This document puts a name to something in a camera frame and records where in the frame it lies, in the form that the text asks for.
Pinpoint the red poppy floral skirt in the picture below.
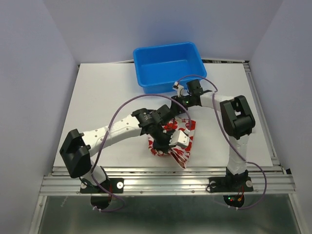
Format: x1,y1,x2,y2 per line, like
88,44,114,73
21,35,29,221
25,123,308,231
148,117,196,169

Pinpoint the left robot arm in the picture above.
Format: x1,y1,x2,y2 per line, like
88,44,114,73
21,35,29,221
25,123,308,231
59,105,175,192

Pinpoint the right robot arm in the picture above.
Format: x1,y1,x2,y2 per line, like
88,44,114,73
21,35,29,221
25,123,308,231
171,79,255,193

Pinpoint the blue plastic bin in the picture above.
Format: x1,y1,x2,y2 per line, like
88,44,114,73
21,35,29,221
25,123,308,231
133,42,207,94

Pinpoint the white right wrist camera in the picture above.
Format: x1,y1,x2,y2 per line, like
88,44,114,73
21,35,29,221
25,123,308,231
173,81,185,98

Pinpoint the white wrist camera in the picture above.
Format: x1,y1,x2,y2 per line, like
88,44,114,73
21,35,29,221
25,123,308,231
169,130,190,149
173,81,185,98

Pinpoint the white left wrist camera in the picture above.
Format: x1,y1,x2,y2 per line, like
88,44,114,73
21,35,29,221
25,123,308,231
169,130,190,149

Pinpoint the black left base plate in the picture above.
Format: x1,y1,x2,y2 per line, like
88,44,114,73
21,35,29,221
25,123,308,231
80,178,124,194

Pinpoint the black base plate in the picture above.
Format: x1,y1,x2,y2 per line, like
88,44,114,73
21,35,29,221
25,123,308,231
80,178,124,194
206,177,254,194

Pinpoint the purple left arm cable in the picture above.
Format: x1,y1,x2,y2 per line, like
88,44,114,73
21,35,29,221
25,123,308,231
91,94,192,213

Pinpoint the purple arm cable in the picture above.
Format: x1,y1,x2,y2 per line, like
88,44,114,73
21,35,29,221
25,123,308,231
172,75,267,211
91,94,192,213

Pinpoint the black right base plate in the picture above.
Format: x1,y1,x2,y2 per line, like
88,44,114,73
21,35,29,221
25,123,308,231
206,177,254,194

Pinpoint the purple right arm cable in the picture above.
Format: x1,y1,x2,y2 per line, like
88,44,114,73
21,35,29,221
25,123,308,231
172,75,267,211

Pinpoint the aluminium front rail frame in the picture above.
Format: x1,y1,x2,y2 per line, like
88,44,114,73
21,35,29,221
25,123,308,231
29,164,295,234

